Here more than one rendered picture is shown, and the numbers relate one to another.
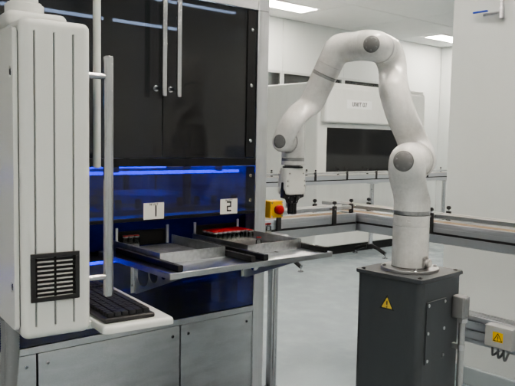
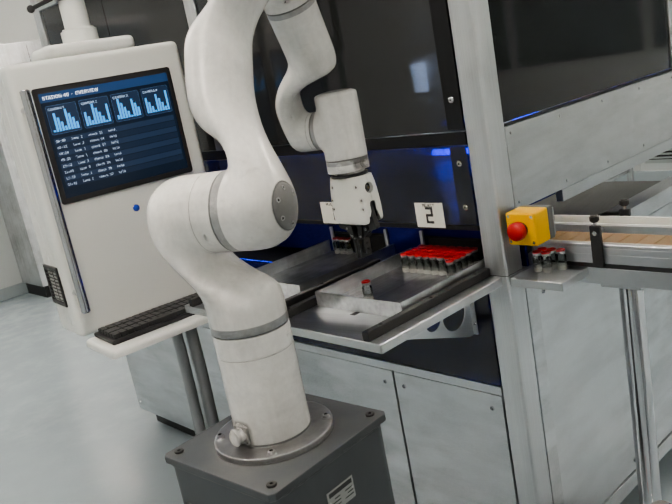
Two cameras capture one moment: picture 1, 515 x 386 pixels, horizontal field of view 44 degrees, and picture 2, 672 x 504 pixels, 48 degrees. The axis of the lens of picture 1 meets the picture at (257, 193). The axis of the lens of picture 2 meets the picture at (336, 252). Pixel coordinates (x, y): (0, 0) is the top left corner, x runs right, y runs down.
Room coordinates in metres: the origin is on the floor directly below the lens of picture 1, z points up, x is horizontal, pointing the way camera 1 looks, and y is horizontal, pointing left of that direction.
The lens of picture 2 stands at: (2.26, -1.61, 1.40)
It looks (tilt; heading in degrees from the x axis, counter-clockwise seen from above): 14 degrees down; 89
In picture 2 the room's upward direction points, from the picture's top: 11 degrees counter-clockwise
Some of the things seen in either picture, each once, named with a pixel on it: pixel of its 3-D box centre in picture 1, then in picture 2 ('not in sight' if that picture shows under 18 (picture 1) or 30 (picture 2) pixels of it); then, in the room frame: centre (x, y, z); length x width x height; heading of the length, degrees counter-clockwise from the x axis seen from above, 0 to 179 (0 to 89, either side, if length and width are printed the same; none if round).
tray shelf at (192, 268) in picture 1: (217, 253); (343, 290); (2.30, 0.14, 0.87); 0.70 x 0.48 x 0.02; 130
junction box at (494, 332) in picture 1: (500, 336); not in sight; (2.58, -1.01, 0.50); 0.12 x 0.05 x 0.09; 40
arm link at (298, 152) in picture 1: (293, 139); (338, 124); (2.34, -0.12, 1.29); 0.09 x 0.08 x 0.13; 151
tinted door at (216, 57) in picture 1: (211, 80); (373, 8); (2.48, 0.18, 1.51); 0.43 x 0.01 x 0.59; 130
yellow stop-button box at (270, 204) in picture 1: (271, 208); (529, 225); (2.71, -0.06, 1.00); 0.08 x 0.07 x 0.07; 40
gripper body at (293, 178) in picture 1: (292, 179); (353, 195); (2.34, -0.13, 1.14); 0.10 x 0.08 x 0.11; 130
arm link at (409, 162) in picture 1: (410, 178); (215, 251); (2.10, -0.50, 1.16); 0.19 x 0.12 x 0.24; 151
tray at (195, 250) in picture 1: (166, 247); (316, 266); (2.24, 0.32, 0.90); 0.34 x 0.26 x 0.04; 40
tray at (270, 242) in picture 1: (245, 240); (407, 279); (2.44, 0.04, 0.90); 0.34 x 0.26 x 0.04; 41
